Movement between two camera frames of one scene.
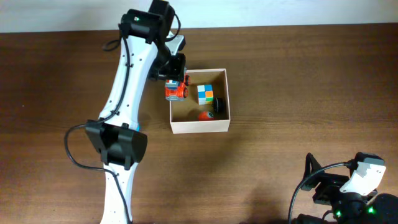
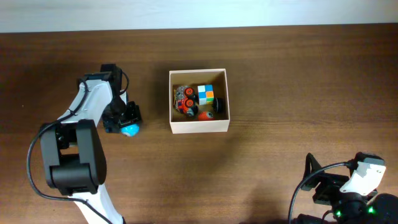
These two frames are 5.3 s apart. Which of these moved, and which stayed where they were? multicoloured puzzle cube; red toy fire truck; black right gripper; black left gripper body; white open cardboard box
Moved: black left gripper body; red toy fire truck
Stayed: white open cardboard box; multicoloured puzzle cube; black right gripper
